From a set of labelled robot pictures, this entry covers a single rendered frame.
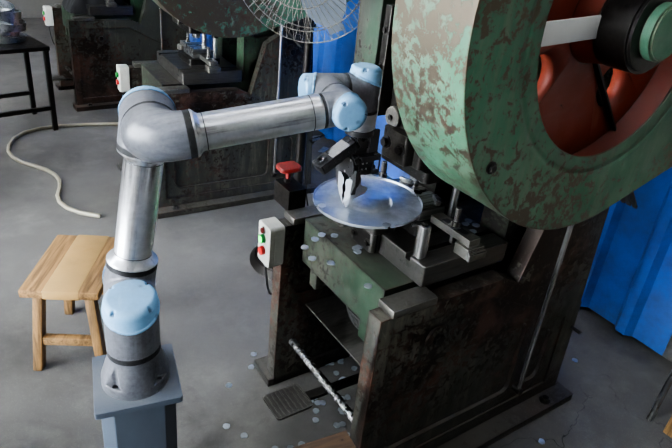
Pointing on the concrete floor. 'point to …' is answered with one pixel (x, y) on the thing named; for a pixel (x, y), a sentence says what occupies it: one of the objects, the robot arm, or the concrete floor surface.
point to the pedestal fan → (328, 10)
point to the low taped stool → (68, 290)
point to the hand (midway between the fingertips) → (343, 202)
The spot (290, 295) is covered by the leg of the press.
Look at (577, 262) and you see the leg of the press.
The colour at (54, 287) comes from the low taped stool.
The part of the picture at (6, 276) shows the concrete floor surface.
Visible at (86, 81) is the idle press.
